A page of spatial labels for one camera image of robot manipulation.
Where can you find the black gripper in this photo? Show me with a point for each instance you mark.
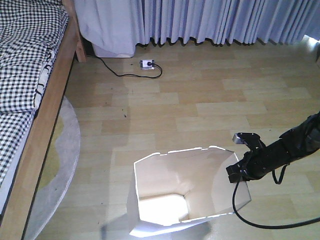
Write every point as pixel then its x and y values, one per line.
pixel 259 163

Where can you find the white trash bin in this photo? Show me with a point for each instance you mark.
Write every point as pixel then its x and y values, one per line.
pixel 180 189

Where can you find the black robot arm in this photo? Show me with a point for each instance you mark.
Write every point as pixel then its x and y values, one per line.
pixel 294 144

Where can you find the white floor power socket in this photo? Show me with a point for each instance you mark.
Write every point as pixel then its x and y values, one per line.
pixel 147 64

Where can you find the grey pleated curtain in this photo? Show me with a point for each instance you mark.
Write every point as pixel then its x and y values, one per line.
pixel 228 21

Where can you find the grey round rug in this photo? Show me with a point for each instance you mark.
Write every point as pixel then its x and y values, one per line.
pixel 58 170

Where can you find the white sheer curtain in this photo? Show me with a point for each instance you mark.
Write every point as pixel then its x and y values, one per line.
pixel 113 27

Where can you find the black white checkered bedding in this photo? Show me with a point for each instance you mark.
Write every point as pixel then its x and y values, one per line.
pixel 30 34

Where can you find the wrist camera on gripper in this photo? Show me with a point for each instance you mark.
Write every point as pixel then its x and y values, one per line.
pixel 251 140

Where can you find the wooden bed frame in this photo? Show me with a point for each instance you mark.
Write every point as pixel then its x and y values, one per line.
pixel 27 174

